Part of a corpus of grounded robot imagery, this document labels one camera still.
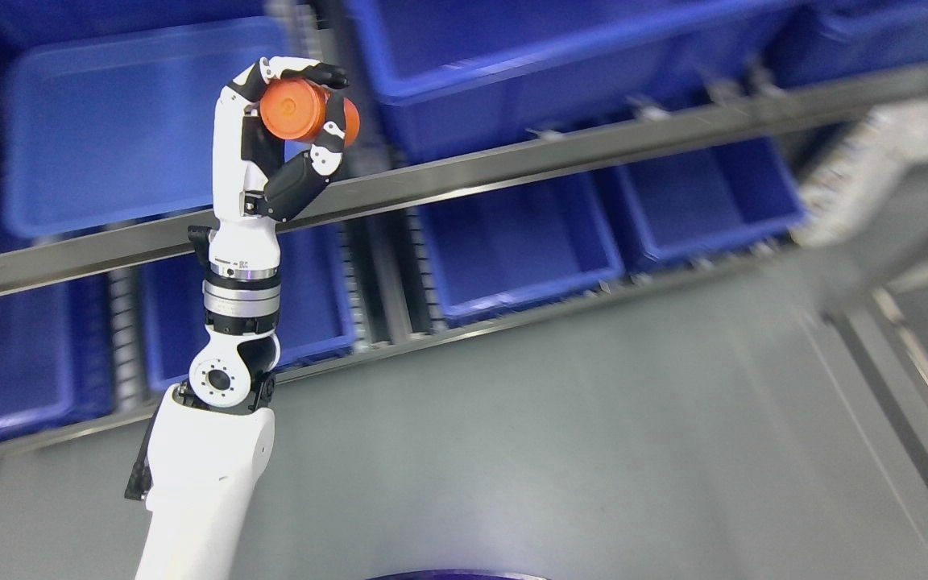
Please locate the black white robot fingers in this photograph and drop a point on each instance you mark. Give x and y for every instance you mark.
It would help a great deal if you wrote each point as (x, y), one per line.
(253, 82)

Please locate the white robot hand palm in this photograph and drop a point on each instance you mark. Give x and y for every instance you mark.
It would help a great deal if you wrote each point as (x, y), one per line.
(244, 245)

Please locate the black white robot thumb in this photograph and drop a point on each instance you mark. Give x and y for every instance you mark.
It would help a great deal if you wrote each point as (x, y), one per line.
(280, 189)

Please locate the orange cylindrical capacitor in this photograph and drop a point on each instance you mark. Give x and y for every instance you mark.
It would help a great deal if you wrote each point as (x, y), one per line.
(293, 109)

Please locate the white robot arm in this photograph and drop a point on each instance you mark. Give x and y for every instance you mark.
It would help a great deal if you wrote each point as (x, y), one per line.
(211, 436)

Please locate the blue bin lower centre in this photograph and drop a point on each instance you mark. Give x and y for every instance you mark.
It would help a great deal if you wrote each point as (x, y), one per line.
(315, 323)

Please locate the blue shallow tray bin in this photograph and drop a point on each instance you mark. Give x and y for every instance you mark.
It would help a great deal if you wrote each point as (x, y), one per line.
(119, 128)

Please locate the blue bin top centre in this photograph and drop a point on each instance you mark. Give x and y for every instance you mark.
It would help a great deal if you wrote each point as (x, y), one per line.
(455, 77)

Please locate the blue bin lower right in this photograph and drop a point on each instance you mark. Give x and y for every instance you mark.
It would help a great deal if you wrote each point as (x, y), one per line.
(517, 248)

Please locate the blue bin lower left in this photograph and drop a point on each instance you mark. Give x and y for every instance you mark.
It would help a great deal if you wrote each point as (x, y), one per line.
(56, 357)

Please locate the blue bin far right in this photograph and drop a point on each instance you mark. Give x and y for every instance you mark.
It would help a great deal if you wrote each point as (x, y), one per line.
(699, 204)

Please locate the steel shelf front rail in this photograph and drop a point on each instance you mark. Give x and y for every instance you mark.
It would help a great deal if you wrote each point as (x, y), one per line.
(767, 112)

